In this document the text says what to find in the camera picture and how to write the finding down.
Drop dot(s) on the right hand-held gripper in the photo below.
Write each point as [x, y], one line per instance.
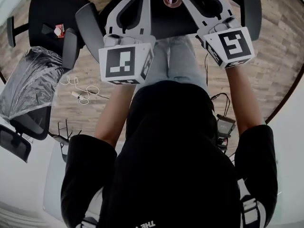
[229, 45]

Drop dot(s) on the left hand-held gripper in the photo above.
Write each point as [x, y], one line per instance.
[126, 38]

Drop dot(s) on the person's left forearm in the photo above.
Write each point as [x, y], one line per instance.
[114, 117]

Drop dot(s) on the person's right forearm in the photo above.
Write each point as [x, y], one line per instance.
[242, 98]

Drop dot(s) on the person's light jeans legs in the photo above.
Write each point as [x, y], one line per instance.
[180, 63]

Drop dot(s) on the red white small box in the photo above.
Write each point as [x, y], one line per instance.
[59, 30]

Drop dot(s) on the black waist device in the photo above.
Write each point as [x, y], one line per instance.
[225, 127]

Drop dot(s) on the clear plastic cover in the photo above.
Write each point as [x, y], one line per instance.
[28, 84]

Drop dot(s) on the black mesh office chair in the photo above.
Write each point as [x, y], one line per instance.
[33, 125]

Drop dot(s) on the person's black shirt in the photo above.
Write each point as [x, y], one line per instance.
[171, 163]

